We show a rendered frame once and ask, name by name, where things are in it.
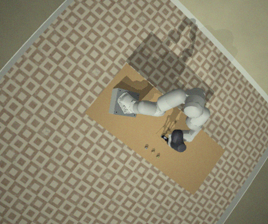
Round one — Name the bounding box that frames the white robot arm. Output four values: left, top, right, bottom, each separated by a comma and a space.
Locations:
117, 87, 211, 152

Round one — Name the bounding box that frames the tan flat mat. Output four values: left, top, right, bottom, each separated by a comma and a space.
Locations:
156, 125, 171, 142

